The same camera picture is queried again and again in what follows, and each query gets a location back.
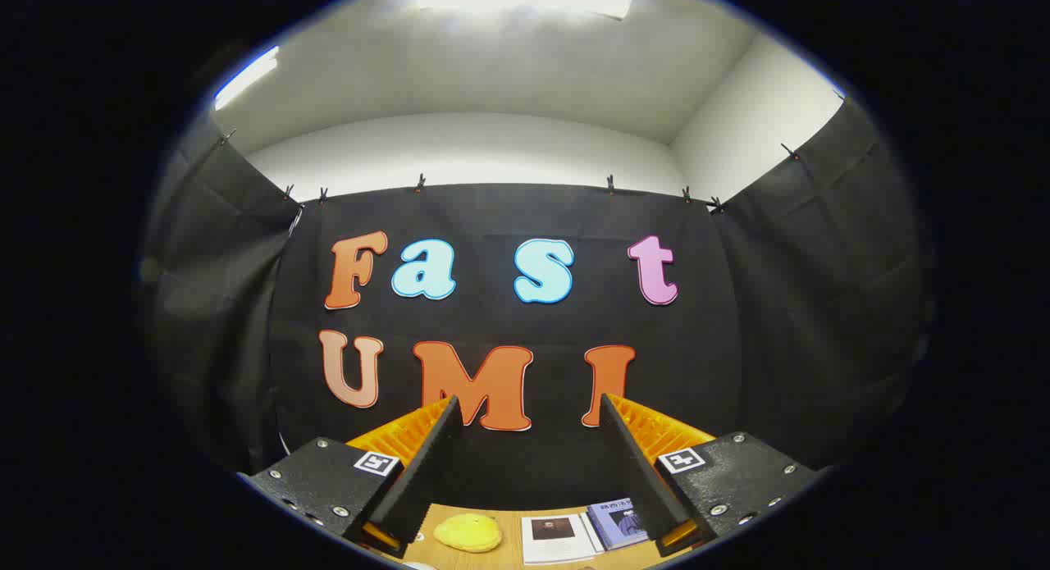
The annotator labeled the black backdrop cloth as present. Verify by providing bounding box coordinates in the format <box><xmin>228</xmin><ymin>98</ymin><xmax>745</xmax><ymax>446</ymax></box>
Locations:
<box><xmin>135</xmin><ymin>94</ymin><xmax>936</xmax><ymax>513</ymax></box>

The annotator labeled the narrow ceiling light strip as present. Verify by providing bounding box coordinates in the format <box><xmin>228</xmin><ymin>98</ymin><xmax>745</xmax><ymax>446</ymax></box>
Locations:
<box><xmin>213</xmin><ymin>47</ymin><xmax>281</xmax><ymax>112</ymax></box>

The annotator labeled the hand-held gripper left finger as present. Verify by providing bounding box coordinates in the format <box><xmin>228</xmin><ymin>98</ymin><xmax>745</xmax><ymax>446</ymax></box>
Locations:
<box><xmin>236</xmin><ymin>394</ymin><xmax>463</xmax><ymax>559</ymax></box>

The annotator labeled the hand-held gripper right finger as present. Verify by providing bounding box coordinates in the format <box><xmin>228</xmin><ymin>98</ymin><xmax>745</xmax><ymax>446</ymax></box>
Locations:
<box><xmin>599</xmin><ymin>393</ymin><xmax>823</xmax><ymax>559</ymax></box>

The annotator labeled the white book with dark photo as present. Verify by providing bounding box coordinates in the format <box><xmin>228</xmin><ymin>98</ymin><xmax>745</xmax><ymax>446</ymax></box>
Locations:
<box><xmin>521</xmin><ymin>513</ymin><xmax>604</xmax><ymax>566</ymax></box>

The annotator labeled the blue book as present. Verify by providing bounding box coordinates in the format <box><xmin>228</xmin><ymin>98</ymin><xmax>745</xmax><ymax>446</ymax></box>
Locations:
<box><xmin>587</xmin><ymin>498</ymin><xmax>651</xmax><ymax>552</ymax></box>

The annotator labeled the yellow knobbly plush toy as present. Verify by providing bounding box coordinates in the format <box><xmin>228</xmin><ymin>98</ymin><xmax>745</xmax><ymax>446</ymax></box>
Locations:
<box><xmin>433</xmin><ymin>513</ymin><xmax>503</xmax><ymax>554</ymax></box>

